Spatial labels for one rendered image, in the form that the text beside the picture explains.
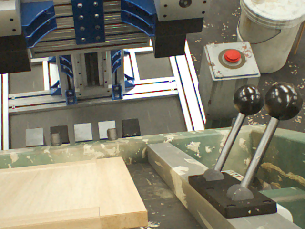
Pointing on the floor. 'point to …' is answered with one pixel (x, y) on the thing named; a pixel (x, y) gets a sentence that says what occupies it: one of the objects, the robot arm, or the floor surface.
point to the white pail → (270, 30)
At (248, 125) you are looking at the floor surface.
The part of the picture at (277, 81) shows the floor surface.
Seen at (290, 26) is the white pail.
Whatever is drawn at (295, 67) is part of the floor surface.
